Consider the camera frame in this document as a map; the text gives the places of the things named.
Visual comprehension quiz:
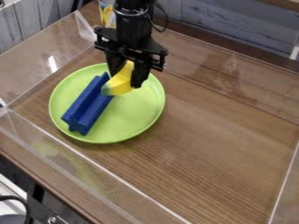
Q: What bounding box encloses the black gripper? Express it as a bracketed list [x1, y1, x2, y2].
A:
[93, 26, 168, 88]

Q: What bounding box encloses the yellow toy banana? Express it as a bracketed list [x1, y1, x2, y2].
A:
[101, 60, 134, 95]

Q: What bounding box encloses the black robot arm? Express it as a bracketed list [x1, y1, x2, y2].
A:
[94, 0, 168, 88]

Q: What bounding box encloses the green round plate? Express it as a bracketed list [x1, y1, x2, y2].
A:
[49, 63, 165, 144]

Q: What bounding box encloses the yellow blue tin can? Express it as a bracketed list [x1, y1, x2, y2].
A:
[97, 0, 116, 28]

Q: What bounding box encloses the blue cross-shaped block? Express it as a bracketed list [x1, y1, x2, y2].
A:
[60, 73, 112, 136]

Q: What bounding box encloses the clear acrylic tray wall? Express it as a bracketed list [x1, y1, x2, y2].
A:
[0, 10, 299, 224]

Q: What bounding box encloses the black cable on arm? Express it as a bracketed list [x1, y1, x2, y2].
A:
[145, 0, 170, 33]

